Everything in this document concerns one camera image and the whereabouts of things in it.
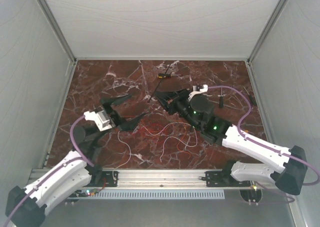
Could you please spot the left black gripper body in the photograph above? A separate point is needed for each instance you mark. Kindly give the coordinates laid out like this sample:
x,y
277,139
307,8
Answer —
x,y
116,120

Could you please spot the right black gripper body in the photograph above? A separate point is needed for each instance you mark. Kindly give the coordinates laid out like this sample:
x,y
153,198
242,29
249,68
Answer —
x,y
181,102

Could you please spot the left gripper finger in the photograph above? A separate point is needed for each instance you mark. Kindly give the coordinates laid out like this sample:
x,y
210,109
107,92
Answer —
x,y
130,125
115,100

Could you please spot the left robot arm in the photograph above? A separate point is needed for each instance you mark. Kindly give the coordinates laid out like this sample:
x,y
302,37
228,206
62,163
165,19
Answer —
x,y
29,206

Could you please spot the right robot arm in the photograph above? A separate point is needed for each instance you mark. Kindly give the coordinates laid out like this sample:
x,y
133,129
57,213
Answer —
x,y
282,166

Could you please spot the yellow black screwdriver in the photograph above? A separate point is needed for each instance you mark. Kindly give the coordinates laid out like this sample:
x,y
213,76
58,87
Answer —
x,y
166,75

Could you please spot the black screwdriver far right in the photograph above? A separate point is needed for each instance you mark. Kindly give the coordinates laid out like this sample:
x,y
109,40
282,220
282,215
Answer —
x,y
251,98

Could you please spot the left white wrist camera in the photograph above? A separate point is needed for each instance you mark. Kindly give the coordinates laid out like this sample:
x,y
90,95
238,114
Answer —
x,y
101,120

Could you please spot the black handle screwdriver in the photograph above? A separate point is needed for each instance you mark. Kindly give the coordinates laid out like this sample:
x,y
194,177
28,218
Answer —
x,y
221,99

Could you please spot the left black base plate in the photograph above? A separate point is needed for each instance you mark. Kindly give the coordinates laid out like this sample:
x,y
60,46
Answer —
x,y
105,178

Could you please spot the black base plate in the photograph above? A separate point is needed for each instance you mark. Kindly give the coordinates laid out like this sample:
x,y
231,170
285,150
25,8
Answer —
x,y
215,179
105,178

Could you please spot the slotted grey cable duct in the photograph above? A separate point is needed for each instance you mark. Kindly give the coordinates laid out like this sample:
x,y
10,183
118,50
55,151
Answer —
x,y
161,194

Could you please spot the aluminium front rail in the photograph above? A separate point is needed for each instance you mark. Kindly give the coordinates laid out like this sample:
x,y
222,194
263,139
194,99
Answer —
x,y
156,178

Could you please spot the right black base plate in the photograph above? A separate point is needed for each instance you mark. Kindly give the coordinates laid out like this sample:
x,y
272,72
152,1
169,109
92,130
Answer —
x,y
215,179

